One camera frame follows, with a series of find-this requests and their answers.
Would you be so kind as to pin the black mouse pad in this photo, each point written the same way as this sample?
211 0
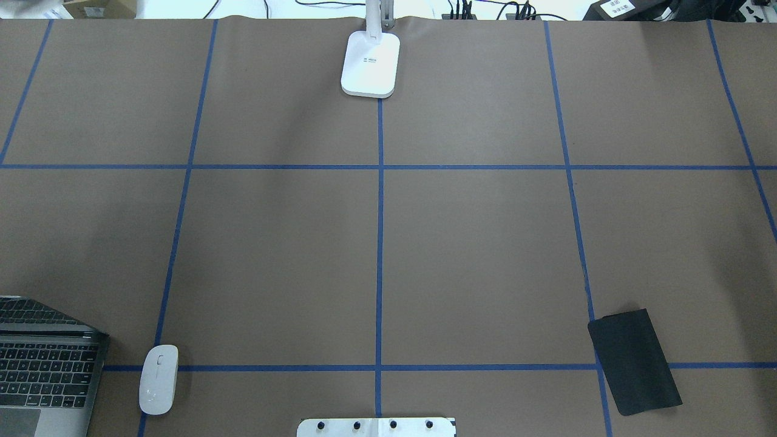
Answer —
633 363

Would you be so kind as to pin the grey laptop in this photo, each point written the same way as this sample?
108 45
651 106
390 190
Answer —
51 364

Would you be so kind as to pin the white desk lamp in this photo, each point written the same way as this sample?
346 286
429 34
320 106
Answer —
372 55

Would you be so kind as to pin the white computer mouse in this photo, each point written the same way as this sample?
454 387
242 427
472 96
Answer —
158 380

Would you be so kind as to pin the brown cardboard box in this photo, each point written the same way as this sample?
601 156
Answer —
98 9

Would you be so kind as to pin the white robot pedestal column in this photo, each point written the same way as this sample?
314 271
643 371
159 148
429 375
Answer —
397 426

